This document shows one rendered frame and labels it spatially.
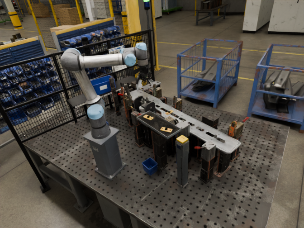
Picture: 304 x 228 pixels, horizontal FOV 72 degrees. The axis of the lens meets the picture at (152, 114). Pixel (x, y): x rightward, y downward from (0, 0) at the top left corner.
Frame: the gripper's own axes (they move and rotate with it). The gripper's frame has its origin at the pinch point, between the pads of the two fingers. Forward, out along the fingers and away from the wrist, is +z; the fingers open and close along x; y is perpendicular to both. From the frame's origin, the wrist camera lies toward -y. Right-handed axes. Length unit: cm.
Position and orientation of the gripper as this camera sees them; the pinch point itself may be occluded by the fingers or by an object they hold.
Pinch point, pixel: (144, 87)
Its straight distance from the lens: 169.6
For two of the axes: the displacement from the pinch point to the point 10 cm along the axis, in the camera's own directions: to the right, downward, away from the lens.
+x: 7.2, -4.2, 5.5
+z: 0.8, 8.4, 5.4
